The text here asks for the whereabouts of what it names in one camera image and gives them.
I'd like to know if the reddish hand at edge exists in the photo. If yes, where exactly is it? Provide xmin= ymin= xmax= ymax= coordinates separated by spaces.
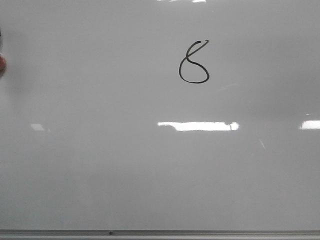
xmin=0 ymin=53 xmax=7 ymax=76

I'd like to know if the white glossy whiteboard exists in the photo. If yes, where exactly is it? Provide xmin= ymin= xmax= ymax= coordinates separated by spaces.
xmin=0 ymin=0 xmax=320 ymax=240

